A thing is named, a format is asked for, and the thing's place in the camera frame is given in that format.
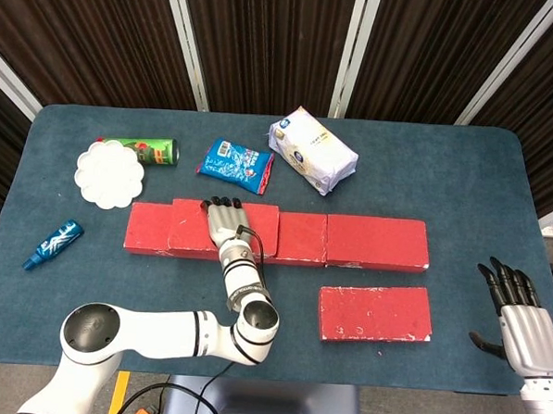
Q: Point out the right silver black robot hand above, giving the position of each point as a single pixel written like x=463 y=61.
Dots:
x=527 y=338

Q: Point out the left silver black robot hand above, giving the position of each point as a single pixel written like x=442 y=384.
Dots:
x=227 y=225

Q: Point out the red brick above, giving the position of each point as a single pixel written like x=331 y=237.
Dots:
x=376 y=242
x=375 y=314
x=302 y=238
x=148 y=228
x=185 y=225

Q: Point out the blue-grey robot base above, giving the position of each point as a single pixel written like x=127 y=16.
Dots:
x=275 y=406

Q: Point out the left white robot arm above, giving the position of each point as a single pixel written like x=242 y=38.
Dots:
x=158 y=330

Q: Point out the blue snack bag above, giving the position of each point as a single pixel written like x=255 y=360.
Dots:
x=234 y=165

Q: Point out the green printed can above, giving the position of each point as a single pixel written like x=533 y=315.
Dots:
x=161 y=152

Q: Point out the white tissue pack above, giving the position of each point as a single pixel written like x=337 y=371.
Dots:
x=312 y=151

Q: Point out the white flower-shaped palette plate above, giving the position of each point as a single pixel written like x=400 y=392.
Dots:
x=109 y=175

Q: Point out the blue printed tube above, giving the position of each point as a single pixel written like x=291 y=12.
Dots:
x=54 y=244

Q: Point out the brown slatted partition screen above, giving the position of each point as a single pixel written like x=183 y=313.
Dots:
x=275 y=44

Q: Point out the yellow floor tape strip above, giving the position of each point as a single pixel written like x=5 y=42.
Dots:
x=118 y=393

